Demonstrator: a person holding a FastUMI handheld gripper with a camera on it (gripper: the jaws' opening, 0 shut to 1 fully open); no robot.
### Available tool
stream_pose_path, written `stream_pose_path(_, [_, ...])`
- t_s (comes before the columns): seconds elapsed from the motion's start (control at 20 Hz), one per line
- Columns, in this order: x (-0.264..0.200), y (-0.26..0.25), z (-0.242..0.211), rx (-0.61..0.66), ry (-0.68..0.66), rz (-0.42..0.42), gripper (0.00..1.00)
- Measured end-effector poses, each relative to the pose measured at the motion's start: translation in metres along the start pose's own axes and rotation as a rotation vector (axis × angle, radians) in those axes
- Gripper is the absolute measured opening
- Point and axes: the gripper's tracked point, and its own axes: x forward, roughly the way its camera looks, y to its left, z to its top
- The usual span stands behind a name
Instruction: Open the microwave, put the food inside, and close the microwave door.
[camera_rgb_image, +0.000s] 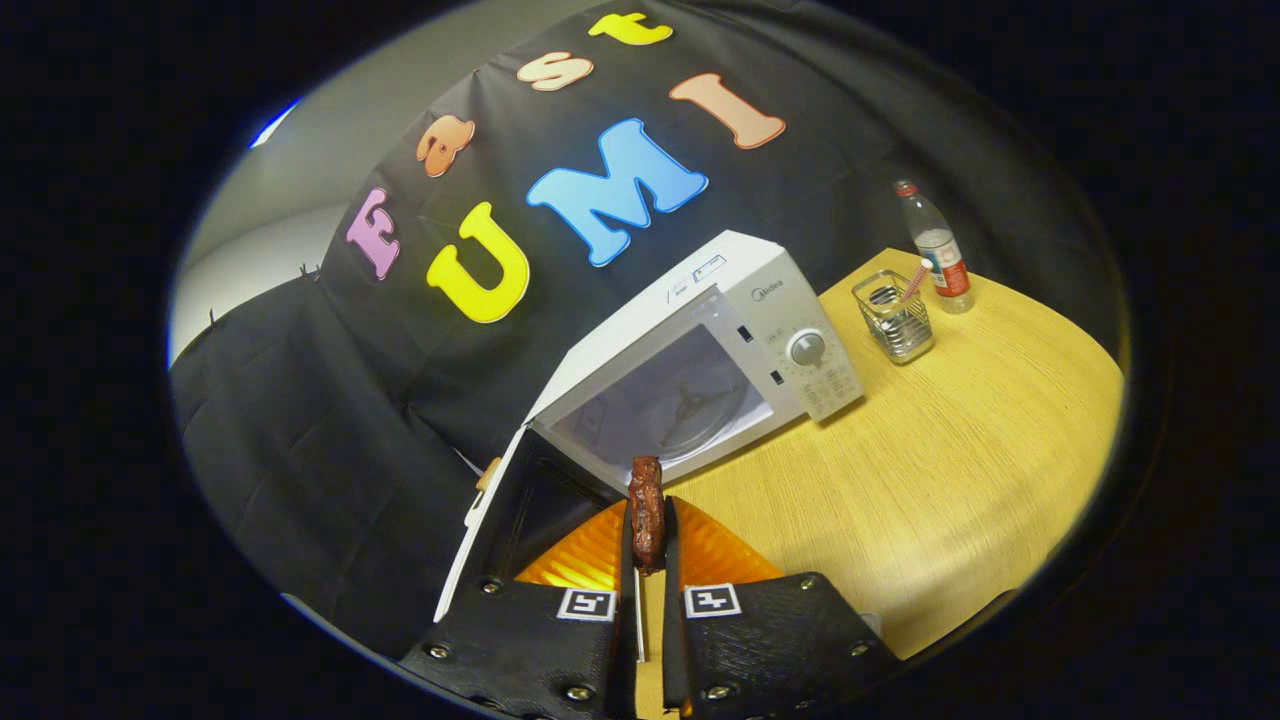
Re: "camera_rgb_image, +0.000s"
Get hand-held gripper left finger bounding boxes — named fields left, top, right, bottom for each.
left=400, top=497, right=641, bottom=720

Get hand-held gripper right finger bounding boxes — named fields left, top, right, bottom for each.
left=662, top=495, right=901, bottom=716

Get brown meat piece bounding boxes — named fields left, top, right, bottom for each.
left=628, top=456, right=667, bottom=576

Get white toaster oven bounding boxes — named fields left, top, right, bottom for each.
left=435, top=230, right=866, bottom=626

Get glass turntable plate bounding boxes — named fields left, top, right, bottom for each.
left=575, top=365, right=756, bottom=471

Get clear plastic water bottle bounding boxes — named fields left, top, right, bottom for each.
left=893, top=179, right=974, bottom=315

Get metal wire basket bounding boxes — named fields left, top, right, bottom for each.
left=852, top=269, right=935, bottom=364

